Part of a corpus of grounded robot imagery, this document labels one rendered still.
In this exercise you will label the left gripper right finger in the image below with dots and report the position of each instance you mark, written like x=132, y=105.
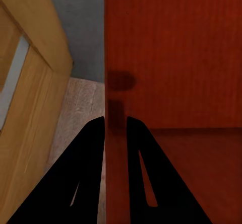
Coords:
x=176, y=203

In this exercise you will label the door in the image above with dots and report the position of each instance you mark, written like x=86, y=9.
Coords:
x=35, y=68

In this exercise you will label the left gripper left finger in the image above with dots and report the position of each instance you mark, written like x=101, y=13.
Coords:
x=79, y=166

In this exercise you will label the storage box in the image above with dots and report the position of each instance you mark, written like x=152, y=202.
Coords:
x=176, y=65

